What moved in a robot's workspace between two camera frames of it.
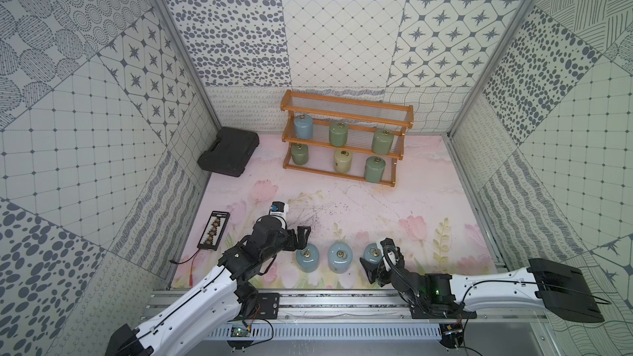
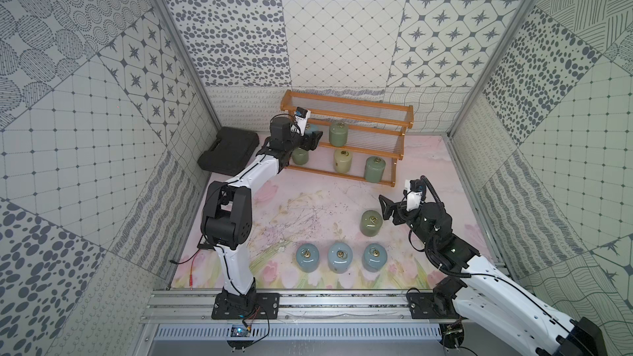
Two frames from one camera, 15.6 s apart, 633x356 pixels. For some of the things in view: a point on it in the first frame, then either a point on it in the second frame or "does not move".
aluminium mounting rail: x=367 y=306 does not move
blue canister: x=372 y=255 does not move
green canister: x=299 y=153 does not move
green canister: x=382 y=141 → x=371 y=222
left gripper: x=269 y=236 → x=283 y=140
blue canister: x=339 y=258 does not move
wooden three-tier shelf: x=348 y=138 does not move
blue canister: x=307 y=258 does not move
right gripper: x=371 y=273 → x=400 y=208
